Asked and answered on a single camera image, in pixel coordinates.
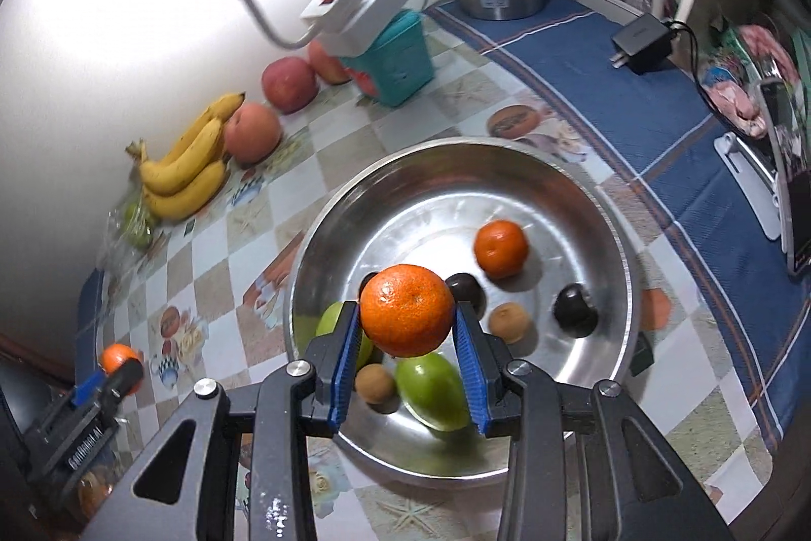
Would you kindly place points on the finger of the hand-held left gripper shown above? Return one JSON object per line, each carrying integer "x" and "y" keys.
{"x": 127, "y": 382}
{"x": 87, "y": 390}

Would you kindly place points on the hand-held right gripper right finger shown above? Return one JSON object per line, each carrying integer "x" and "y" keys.
{"x": 472, "y": 370}

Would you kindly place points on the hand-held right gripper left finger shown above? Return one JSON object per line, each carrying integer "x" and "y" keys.
{"x": 345, "y": 363}

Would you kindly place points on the orange mandarin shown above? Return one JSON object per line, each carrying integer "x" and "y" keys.
{"x": 501, "y": 249}
{"x": 117, "y": 357}
{"x": 405, "y": 309}

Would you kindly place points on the brown kiwi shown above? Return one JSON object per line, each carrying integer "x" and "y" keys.
{"x": 510, "y": 321}
{"x": 375, "y": 382}

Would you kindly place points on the dark purple plum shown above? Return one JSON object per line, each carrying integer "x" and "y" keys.
{"x": 467, "y": 289}
{"x": 575, "y": 309}

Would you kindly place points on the stainless steel bowl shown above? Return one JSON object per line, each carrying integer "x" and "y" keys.
{"x": 431, "y": 186}

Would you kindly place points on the plastic bag of green fruit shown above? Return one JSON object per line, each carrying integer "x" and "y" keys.
{"x": 136, "y": 227}

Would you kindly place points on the yellow banana bunch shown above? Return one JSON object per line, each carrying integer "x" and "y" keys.
{"x": 184, "y": 173}

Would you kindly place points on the left peach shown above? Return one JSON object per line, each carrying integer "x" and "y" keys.
{"x": 253, "y": 132}

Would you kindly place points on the peach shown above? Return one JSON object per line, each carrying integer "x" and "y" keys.
{"x": 253, "y": 132}
{"x": 326, "y": 62}

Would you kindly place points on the red apple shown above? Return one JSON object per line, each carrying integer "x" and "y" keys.
{"x": 290, "y": 83}

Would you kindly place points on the printed checkered tablecloth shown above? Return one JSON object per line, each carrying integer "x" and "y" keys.
{"x": 570, "y": 91}

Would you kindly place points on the right peach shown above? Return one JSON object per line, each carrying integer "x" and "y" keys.
{"x": 326, "y": 62}

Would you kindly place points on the teal plastic box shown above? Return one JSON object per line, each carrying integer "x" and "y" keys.
{"x": 399, "y": 65}

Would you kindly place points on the white phone stand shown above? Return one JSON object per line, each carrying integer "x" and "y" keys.
{"x": 751, "y": 180}

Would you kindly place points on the black charger adapter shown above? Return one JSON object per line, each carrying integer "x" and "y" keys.
{"x": 643, "y": 40}

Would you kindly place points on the black smartphone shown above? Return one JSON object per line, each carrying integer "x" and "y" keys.
{"x": 795, "y": 167}

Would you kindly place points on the printed pink package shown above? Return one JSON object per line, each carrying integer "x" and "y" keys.
{"x": 747, "y": 65}

